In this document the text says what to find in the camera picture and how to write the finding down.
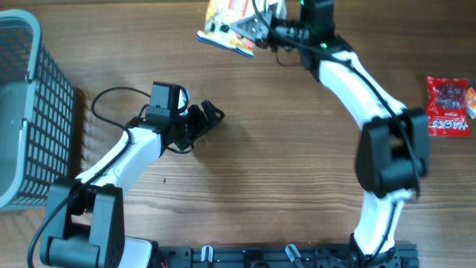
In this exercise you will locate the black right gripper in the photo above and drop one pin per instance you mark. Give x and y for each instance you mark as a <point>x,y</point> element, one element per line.
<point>257,33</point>

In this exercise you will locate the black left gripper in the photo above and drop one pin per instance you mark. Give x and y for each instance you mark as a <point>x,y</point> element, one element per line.
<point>200,122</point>

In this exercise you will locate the cream snack bag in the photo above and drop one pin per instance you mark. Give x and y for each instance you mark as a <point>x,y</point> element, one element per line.
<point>219,17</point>

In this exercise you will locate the red snack packet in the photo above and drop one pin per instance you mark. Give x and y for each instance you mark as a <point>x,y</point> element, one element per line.
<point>446,109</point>

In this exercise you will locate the orange small box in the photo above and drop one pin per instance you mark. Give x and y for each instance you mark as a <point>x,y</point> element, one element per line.
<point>471,102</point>

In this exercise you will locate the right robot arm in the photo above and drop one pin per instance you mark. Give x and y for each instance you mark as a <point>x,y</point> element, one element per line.
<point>393,150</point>

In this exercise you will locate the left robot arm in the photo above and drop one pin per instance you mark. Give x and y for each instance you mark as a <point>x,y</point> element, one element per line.
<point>84,219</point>

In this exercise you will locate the grey plastic shopping basket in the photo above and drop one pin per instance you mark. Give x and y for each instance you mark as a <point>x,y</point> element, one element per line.
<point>37,115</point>

